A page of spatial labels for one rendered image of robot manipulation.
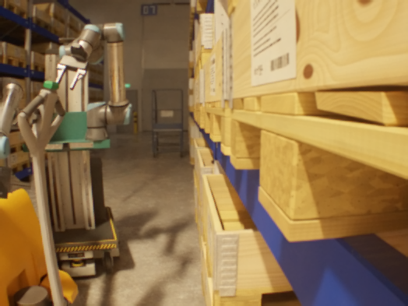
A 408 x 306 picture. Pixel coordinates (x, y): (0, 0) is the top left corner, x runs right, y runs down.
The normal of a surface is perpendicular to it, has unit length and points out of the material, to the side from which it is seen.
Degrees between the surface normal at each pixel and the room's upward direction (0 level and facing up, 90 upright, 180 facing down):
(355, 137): 90
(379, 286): 90
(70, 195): 90
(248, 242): 90
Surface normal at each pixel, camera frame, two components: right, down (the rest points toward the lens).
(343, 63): -1.00, 0.00
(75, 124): 0.35, 0.14
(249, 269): 0.06, 0.15
